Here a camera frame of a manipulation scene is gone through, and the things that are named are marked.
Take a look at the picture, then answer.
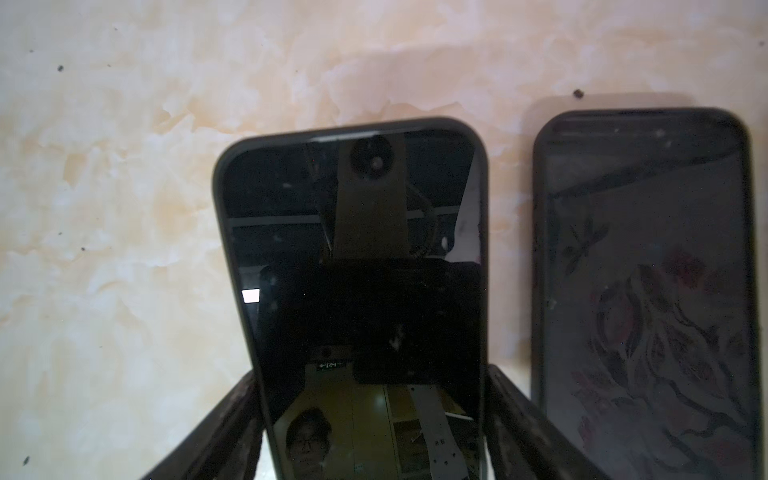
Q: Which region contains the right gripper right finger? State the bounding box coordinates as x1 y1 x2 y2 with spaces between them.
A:
484 364 608 480

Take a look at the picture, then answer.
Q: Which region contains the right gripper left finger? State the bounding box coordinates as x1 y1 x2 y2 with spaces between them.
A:
145 373 264 480

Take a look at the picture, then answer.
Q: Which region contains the black phone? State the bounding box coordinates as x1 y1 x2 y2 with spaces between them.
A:
532 107 764 479

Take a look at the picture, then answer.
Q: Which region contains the black phone case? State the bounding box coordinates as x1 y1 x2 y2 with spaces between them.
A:
211 116 490 480

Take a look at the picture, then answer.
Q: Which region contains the black phone case horizontal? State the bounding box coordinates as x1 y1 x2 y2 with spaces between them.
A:
220 127 484 480

